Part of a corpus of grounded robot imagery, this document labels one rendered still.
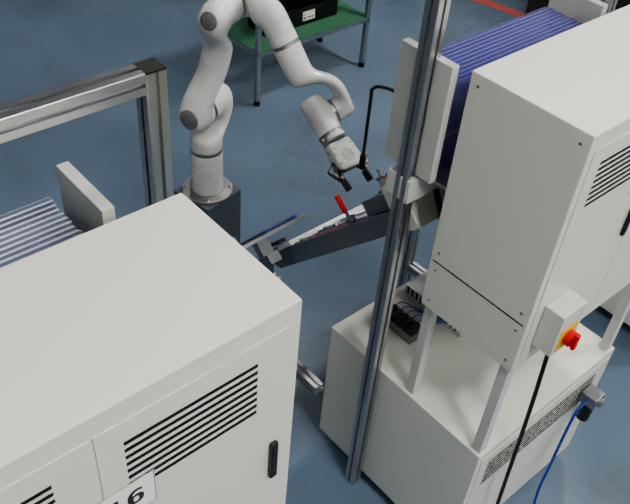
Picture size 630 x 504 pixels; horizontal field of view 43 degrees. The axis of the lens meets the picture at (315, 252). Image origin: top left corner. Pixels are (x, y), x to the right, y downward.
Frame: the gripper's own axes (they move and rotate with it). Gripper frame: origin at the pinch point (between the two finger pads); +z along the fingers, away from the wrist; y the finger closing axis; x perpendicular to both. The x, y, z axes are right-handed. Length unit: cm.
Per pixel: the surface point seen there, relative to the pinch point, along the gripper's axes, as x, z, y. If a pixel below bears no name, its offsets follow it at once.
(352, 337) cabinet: 21, 42, -19
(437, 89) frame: -74, -1, -22
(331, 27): 163, -118, 163
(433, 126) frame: -67, 5, -22
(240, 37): 174, -134, 109
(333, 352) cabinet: 33, 44, -21
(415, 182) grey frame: -51, 14, -23
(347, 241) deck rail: -8.6, 15.7, -21.0
